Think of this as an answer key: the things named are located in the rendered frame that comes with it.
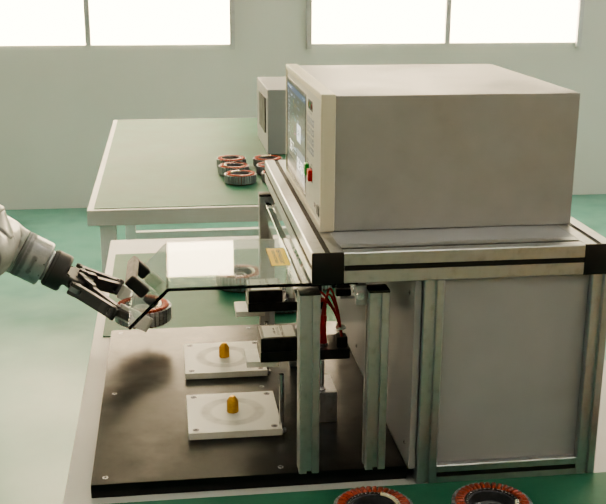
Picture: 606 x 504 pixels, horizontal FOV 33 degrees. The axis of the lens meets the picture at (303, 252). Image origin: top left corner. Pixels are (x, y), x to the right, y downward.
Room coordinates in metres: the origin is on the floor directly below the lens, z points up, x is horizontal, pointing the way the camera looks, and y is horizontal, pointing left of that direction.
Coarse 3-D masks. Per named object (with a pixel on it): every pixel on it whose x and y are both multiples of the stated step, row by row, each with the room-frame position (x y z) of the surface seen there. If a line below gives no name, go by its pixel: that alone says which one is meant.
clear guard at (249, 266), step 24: (216, 240) 1.58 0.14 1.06; (240, 240) 1.58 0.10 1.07; (264, 240) 1.58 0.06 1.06; (288, 240) 1.58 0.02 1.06; (168, 264) 1.45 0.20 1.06; (192, 264) 1.45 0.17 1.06; (216, 264) 1.45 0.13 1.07; (240, 264) 1.45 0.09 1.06; (264, 264) 1.45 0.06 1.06; (168, 288) 1.33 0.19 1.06; (192, 288) 1.34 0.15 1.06; (216, 288) 1.34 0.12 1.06; (240, 288) 1.35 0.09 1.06; (144, 312) 1.33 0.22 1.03
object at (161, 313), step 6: (126, 300) 1.91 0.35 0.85; (162, 300) 1.91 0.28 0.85; (156, 306) 1.88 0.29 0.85; (162, 306) 1.88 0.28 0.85; (168, 306) 1.89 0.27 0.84; (150, 312) 1.85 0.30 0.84; (156, 312) 1.85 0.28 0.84; (162, 312) 1.86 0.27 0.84; (168, 312) 1.88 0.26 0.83; (156, 318) 1.85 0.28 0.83; (162, 318) 1.86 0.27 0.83; (168, 318) 1.88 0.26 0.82; (120, 324) 1.85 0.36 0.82; (126, 324) 1.85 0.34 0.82; (156, 324) 1.85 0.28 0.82; (162, 324) 1.86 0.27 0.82
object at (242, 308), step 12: (252, 288) 1.77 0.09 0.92; (264, 288) 1.77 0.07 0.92; (276, 288) 1.77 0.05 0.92; (252, 300) 1.75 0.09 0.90; (264, 300) 1.76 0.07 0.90; (276, 300) 1.76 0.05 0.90; (288, 300) 1.77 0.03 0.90; (240, 312) 1.75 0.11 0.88; (252, 312) 1.76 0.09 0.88; (264, 312) 1.76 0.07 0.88
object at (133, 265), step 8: (128, 264) 1.47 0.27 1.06; (136, 264) 1.46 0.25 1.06; (144, 264) 1.49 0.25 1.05; (128, 272) 1.43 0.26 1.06; (136, 272) 1.42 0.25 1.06; (144, 272) 1.48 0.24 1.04; (128, 280) 1.39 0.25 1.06; (136, 280) 1.39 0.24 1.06; (136, 288) 1.39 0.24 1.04; (144, 288) 1.39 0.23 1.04
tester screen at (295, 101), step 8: (288, 88) 1.85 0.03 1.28; (288, 96) 1.85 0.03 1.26; (296, 96) 1.74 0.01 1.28; (288, 104) 1.85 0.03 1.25; (296, 104) 1.74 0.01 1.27; (304, 104) 1.63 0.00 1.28; (288, 112) 1.85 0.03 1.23; (296, 112) 1.74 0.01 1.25; (304, 112) 1.63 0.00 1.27; (288, 120) 1.85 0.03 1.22; (296, 120) 1.73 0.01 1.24; (304, 120) 1.63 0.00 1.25; (288, 128) 1.85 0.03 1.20; (296, 128) 1.73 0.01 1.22; (304, 128) 1.63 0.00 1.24; (288, 136) 1.85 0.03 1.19; (296, 136) 1.73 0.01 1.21; (288, 144) 1.85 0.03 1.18; (296, 144) 1.73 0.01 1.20; (296, 152) 1.73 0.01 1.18; (304, 152) 1.63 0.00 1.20; (288, 160) 1.85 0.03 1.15; (296, 160) 1.73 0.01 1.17; (296, 168) 1.73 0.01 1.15; (296, 176) 1.73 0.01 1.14
